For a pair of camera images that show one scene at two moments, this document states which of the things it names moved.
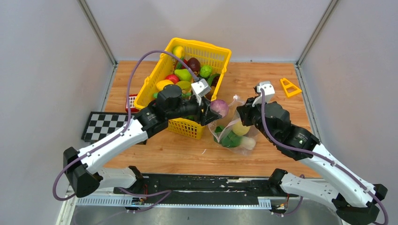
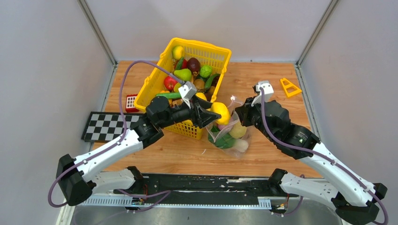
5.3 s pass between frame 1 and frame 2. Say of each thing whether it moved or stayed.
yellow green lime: stayed
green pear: stayed
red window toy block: stayed
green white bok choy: moved
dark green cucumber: stayed
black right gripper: stayed
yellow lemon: moved
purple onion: moved
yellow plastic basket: stayed
